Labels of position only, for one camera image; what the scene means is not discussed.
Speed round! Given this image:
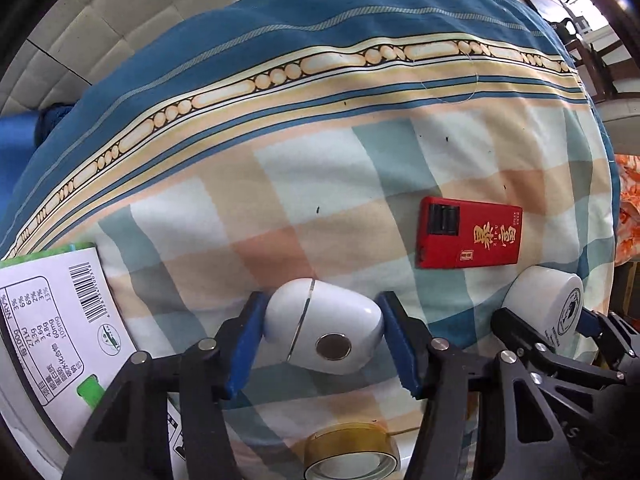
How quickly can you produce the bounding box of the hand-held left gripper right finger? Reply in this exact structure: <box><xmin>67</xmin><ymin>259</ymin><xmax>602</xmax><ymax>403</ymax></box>
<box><xmin>376</xmin><ymin>291</ymin><xmax>583</xmax><ymax>480</ymax></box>

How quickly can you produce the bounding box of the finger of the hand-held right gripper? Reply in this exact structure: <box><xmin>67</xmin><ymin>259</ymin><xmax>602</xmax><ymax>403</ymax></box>
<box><xmin>491</xmin><ymin>307</ymin><xmax>627</xmax><ymax>387</ymax></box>
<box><xmin>579</xmin><ymin>309</ymin><xmax>640</xmax><ymax>372</ymax></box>

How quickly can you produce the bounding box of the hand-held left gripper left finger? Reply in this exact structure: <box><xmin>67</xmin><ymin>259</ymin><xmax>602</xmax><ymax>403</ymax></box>
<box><xmin>60</xmin><ymin>291</ymin><xmax>269</xmax><ymax>480</ymax></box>

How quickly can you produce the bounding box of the white cup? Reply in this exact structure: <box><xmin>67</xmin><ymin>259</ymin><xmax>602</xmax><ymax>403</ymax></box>
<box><xmin>501</xmin><ymin>266</ymin><xmax>585</xmax><ymax>353</ymax></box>

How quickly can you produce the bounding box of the white earbuds case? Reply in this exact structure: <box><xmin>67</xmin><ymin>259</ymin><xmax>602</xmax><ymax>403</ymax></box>
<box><xmin>263</xmin><ymin>278</ymin><xmax>385</xmax><ymax>375</ymax></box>

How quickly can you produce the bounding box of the red flat box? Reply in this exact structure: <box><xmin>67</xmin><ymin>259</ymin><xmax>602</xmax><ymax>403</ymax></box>
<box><xmin>416</xmin><ymin>196</ymin><xmax>524</xmax><ymax>270</ymax></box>

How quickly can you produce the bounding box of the yellow tape roll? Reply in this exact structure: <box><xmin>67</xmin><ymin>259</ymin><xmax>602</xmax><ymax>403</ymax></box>
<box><xmin>302</xmin><ymin>421</ymin><xmax>401</xmax><ymax>480</ymax></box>

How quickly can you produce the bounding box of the orange patterned cloth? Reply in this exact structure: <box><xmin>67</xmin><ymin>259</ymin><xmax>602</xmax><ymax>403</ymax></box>
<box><xmin>612</xmin><ymin>152</ymin><xmax>640</xmax><ymax>267</ymax></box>

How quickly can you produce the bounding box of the blue plaid blanket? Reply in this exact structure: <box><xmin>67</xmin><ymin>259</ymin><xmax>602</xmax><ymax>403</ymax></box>
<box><xmin>0</xmin><ymin>0</ymin><xmax>623</xmax><ymax>480</ymax></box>

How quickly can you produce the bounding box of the white printed carton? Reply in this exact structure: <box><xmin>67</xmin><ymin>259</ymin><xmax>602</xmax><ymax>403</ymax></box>
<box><xmin>0</xmin><ymin>242</ymin><xmax>190</xmax><ymax>480</ymax></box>

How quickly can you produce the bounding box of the dark furniture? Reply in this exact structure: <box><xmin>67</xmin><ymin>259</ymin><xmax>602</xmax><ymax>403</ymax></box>
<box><xmin>505</xmin><ymin>0</ymin><xmax>632</xmax><ymax>106</ymax></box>

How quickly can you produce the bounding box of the dark blue knit cloth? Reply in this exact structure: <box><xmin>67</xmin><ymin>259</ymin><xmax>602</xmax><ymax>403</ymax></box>
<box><xmin>35</xmin><ymin>100</ymin><xmax>80</xmax><ymax>147</ymax></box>

